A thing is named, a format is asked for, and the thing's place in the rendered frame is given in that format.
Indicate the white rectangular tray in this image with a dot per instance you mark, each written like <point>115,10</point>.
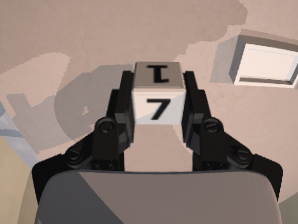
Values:
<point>264,62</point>

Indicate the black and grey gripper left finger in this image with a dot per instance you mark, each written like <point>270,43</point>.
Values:
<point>112,135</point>

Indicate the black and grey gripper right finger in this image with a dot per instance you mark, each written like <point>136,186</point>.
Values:
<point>217,150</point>

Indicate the white number cube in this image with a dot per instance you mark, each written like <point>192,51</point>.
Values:
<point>158,92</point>

